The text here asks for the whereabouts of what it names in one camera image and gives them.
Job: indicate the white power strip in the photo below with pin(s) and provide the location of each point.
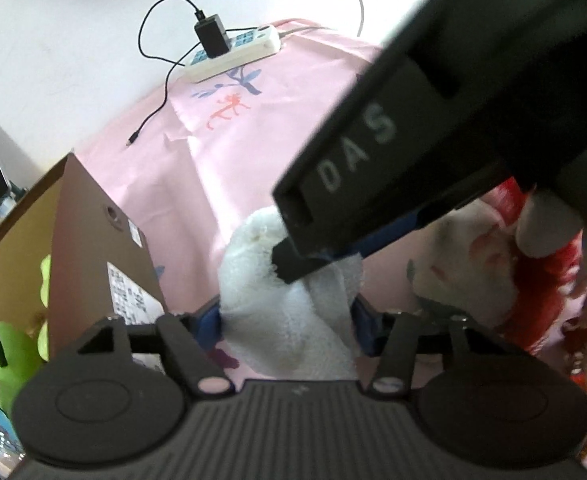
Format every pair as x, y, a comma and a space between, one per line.
243, 47

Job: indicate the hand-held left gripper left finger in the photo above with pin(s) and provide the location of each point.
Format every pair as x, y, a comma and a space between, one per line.
207, 322

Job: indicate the pink printed tablecloth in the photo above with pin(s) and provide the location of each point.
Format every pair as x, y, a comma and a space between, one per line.
273, 150

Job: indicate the neon yellow plush toy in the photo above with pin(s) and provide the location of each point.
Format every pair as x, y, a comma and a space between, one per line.
45, 285

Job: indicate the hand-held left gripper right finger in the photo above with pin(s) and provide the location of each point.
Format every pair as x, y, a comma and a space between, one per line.
366, 325

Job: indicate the white fluffy towel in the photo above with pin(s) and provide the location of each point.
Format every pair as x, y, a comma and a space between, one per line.
273, 320

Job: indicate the red haired doll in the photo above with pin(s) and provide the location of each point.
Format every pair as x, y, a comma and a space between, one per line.
548, 300

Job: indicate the brown storage box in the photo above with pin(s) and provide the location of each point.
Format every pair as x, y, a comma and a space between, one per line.
93, 240

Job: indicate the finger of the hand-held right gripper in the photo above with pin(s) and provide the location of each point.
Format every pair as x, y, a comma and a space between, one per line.
368, 245
293, 265

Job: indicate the green frog plush toy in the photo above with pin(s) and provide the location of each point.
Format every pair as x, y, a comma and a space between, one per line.
13, 360

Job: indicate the person's right hand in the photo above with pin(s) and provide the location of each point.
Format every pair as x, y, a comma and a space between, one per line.
548, 225

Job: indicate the black charger adapter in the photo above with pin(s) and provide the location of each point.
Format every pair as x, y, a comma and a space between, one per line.
213, 35

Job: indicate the white red printed plush toy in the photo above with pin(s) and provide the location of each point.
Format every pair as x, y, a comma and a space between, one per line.
458, 270

